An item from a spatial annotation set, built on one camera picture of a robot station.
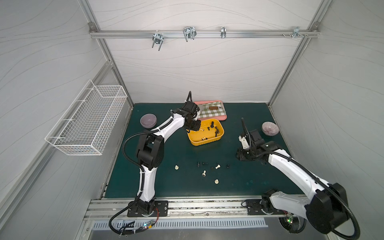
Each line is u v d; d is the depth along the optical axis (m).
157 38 0.78
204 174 0.84
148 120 1.07
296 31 0.76
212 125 1.06
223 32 0.78
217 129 1.04
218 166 0.87
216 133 1.02
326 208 0.39
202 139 0.98
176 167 0.86
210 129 1.05
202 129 1.04
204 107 1.15
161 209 0.73
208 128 1.05
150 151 0.53
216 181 0.81
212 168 0.86
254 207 0.73
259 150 0.58
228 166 0.88
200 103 1.23
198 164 0.88
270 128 1.04
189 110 0.75
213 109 1.15
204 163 0.88
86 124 0.69
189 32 0.77
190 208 0.75
